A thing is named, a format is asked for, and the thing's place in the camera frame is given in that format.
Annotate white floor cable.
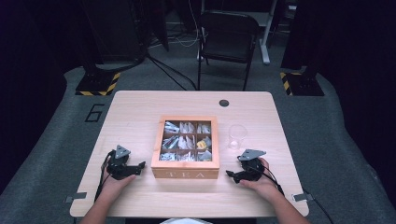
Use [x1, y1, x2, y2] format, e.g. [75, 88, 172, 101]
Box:
[174, 0, 207, 49]

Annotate rows of tea bags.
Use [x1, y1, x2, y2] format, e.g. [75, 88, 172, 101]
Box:
[159, 120, 213, 162]

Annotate white desk leg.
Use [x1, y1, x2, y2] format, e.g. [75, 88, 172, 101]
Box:
[259, 0, 278, 66]

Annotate right hand-held gripper cable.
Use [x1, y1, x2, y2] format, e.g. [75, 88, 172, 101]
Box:
[246, 161, 334, 224]

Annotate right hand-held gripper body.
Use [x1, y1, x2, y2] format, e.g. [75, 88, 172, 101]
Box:
[237, 148, 267, 183]

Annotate person's white clothing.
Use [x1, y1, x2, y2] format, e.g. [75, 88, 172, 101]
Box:
[160, 217, 213, 224]

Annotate black folding chair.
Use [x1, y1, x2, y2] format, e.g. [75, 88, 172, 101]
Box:
[196, 10, 262, 91]

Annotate grey tape strip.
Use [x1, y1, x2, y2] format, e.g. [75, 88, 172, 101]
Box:
[291, 192, 315, 203]
[64, 191, 88, 204]

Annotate wooden tea box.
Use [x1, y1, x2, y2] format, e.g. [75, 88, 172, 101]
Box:
[150, 115, 220, 180]

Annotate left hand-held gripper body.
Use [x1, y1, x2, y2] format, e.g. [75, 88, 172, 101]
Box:
[106, 145, 138, 181]

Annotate clear glass cup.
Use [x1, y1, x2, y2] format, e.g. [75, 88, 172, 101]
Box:
[228, 123, 248, 150]

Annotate hand-held gripper cable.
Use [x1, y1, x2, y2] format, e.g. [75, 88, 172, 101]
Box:
[93, 150, 116, 203]
[246, 161, 334, 224]

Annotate person's left hand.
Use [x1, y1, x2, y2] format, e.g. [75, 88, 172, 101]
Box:
[100, 169, 137, 200]

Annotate black floor cable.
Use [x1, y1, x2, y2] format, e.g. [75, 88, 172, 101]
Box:
[145, 50, 199, 91]

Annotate black yellow striped stand base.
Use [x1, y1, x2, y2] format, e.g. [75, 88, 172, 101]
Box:
[75, 72, 121, 97]
[278, 71, 325, 97]

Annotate person's right hand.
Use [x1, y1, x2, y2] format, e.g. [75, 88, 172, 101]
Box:
[239, 157, 283, 203]

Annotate left hand-held gripper cable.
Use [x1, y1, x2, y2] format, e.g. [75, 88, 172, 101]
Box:
[93, 150, 116, 203]

